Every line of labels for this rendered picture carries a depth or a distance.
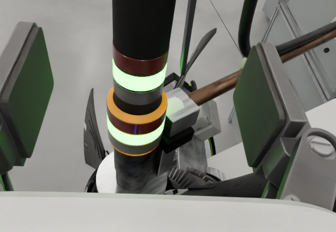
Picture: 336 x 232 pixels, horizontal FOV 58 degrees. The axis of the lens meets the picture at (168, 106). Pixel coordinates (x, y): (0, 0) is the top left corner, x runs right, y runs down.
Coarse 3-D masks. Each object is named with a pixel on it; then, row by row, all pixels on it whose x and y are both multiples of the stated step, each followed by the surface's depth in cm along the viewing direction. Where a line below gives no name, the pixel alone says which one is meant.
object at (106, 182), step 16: (176, 96) 26; (176, 112) 25; (192, 112) 25; (176, 128) 25; (192, 128) 27; (160, 144) 26; (176, 144) 26; (112, 160) 31; (160, 160) 28; (96, 176) 30; (112, 176) 30; (160, 176) 30; (112, 192) 29; (128, 192) 29; (144, 192) 29; (160, 192) 29
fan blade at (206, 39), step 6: (210, 30) 56; (216, 30) 52; (204, 36) 58; (210, 36) 53; (204, 42) 53; (198, 48) 56; (192, 54) 61; (198, 54) 53; (192, 60) 54; (186, 66) 57; (186, 72) 53; (180, 78) 55; (180, 84) 58
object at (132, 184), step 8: (152, 152) 25; (120, 160) 25; (128, 160) 24; (136, 160) 24; (144, 160) 25; (120, 168) 26; (128, 168) 25; (136, 168) 25; (144, 168) 26; (120, 176) 27; (128, 176) 26; (136, 176) 27; (144, 176) 27; (120, 184) 29; (128, 184) 28; (136, 184) 28; (144, 184) 29
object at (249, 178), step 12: (228, 180) 48; (240, 180) 45; (252, 180) 43; (264, 180) 41; (192, 192) 48; (204, 192) 45; (216, 192) 44; (228, 192) 42; (240, 192) 41; (252, 192) 39
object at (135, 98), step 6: (114, 84) 19; (162, 84) 20; (114, 90) 20; (120, 90) 19; (126, 90) 19; (156, 90) 19; (120, 96) 19; (126, 96) 19; (132, 96) 19; (138, 96) 19; (144, 96) 19; (150, 96) 19; (156, 96) 20; (126, 102) 20; (132, 102) 19; (138, 102) 19; (144, 102) 19; (150, 102) 20
